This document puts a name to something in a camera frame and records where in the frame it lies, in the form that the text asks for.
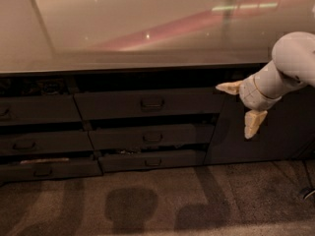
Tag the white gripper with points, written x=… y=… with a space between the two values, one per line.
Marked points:
x=251 y=93

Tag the grey drawer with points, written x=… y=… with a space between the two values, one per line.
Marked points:
x=45 y=169
x=151 y=136
x=47 y=142
x=151 y=160
x=38 y=110
x=143 y=103

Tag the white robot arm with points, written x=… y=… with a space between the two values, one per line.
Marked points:
x=291 y=68

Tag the dark items in left drawer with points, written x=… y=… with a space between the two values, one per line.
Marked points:
x=31 y=87

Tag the grey cabinet door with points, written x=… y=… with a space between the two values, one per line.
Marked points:
x=286 y=131

